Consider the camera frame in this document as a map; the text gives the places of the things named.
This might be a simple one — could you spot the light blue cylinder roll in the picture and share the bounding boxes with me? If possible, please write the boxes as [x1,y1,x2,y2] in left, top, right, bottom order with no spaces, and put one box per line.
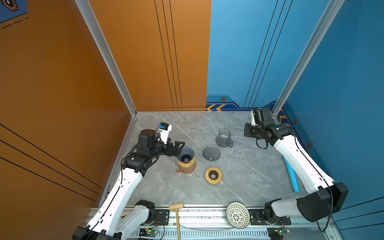
[283,158,300,193]

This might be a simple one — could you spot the blue glass dripper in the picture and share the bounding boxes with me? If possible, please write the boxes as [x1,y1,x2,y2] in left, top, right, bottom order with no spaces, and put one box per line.
[177,147,195,164]

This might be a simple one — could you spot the grey glass dripper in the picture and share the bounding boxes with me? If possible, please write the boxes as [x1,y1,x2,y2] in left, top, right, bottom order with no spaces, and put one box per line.
[202,146,221,162]

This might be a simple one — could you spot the white woven trivet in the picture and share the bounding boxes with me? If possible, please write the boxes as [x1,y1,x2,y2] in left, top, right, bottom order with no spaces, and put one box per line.
[226,202,251,229]

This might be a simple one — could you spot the grey glass pitcher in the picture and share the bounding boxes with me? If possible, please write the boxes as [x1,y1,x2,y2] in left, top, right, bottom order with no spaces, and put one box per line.
[216,129,233,148]

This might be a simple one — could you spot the left green circuit board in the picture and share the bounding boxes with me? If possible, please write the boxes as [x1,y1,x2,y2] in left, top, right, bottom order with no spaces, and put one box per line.
[138,228,159,240]

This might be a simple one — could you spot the wooden mallet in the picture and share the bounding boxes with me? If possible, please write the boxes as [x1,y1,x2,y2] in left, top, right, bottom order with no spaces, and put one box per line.
[169,203,184,240]

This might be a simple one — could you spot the right green circuit board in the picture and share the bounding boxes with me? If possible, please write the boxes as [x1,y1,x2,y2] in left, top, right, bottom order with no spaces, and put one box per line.
[267,228,291,240]

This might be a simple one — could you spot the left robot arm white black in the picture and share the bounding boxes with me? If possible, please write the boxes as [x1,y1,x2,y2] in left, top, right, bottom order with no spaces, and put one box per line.
[72,123,185,240]

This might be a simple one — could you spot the aluminium corner post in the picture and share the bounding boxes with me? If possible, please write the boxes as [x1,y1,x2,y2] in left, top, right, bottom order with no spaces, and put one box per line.
[75,0,137,117]
[272,0,345,118]

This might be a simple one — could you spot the right aluminium corner post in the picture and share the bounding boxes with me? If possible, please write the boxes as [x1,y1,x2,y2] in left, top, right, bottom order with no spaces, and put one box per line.
[272,0,345,118]

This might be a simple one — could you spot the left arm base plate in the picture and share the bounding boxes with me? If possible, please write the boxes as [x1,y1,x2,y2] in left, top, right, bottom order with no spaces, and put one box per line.
[142,209,170,226]

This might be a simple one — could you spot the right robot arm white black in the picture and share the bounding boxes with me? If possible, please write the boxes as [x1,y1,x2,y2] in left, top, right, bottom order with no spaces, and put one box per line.
[244,123,349,224]

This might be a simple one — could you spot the left aluminium corner post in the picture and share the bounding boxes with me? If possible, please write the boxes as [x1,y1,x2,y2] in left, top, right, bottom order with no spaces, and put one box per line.
[75,0,137,117]

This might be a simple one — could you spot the aluminium front rail frame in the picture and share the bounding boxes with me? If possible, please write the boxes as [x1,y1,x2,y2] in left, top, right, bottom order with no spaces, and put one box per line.
[78,204,344,240]

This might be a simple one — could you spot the wooden ring holder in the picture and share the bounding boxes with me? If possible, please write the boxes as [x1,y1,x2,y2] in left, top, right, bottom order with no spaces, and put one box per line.
[178,155,195,168]
[205,167,223,185]

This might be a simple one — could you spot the orange glass carafe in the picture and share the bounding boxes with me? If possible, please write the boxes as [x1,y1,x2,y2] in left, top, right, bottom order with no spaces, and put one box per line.
[176,162,196,174]

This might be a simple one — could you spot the green circuit board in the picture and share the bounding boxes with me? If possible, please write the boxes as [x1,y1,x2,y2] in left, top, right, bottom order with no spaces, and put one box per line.
[138,228,159,240]
[267,228,291,240]

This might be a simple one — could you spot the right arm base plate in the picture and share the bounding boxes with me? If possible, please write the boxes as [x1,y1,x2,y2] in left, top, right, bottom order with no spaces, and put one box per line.
[249,209,292,226]

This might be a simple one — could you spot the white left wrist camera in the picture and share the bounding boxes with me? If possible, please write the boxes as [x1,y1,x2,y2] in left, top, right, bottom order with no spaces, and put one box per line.
[156,122,172,144]

